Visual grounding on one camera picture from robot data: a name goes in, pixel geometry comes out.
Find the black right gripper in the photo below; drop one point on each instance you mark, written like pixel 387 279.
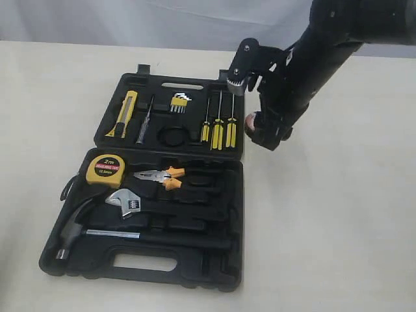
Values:
pixel 304 68

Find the black electrical tape roll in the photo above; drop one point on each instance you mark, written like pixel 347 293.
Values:
pixel 250 125

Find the orange black handled pliers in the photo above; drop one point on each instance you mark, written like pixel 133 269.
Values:
pixel 170 178

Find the yellow utility knife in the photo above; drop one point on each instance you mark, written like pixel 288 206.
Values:
pixel 128 104

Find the yellow tape measure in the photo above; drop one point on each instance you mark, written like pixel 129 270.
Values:
pixel 106 169

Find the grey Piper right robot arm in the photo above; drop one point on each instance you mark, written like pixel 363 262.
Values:
pixel 379 22

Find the black plastic tool case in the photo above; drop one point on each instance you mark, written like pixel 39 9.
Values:
pixel 171 139

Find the right yellow black screwdriver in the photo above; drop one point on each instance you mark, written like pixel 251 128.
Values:
pixel 231 133

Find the middle yellow black screwdriver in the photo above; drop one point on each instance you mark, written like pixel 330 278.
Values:
pixel 218 127

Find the small yellow black screwdriver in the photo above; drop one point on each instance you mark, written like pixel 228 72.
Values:
pixel 206 125

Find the yellow hex key set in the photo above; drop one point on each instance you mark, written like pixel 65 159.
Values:
pixel 179 102

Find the chrome adjustable wrench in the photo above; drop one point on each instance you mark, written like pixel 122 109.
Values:
pixel 131 203

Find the steel claw hammer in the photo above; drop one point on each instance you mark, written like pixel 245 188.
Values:
pixel 73 230

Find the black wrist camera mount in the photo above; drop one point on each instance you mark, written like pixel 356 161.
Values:
pixel 252 60

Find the clear handle tester screwdriver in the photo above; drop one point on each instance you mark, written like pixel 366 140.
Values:
pixel 145 123

